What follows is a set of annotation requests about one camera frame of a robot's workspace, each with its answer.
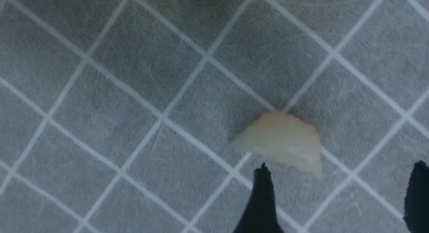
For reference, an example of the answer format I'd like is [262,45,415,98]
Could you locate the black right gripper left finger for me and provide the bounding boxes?
[233,163,283,233]

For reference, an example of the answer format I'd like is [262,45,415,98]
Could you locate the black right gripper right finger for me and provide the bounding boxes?
[403,160,429,233]

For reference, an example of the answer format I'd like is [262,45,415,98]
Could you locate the white dumpling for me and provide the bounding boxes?
[231,111,323,178]

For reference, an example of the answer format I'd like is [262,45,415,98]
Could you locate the grey checked tablecloth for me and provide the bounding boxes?
[1,0,428,233]

